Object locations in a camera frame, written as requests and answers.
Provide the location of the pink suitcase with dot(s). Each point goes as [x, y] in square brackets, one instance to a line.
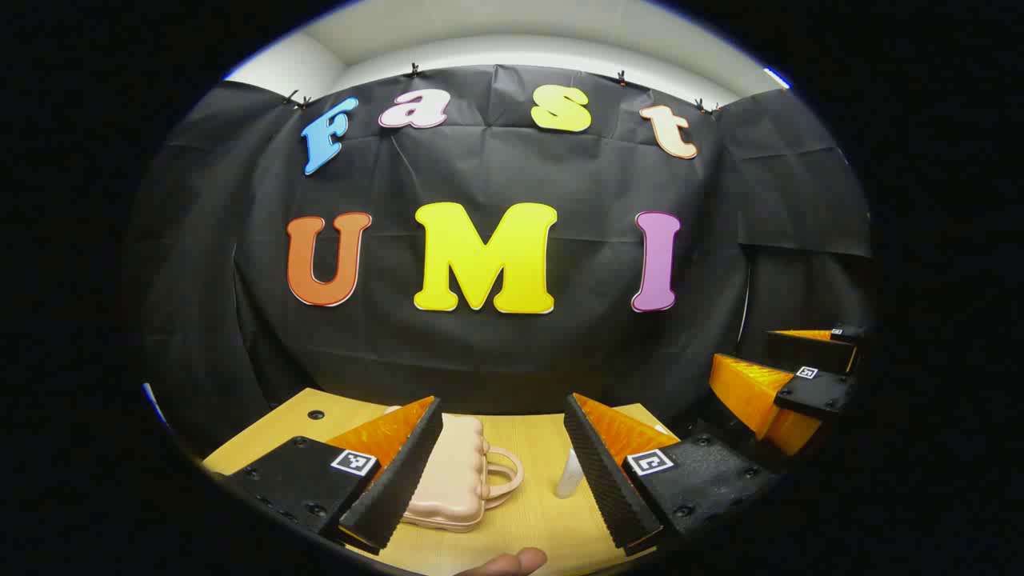
[456, 472]

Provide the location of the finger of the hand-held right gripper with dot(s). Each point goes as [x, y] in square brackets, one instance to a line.
[760, 400]
[808, 352]

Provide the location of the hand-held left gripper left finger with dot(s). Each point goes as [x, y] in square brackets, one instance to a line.
[400, 480]

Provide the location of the black backdrop cloth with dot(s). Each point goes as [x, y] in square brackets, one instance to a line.
[496, 360]

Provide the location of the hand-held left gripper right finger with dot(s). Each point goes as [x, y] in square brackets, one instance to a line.
[608, 496]

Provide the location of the white squeeze tube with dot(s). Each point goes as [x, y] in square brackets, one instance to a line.
[570, 476]

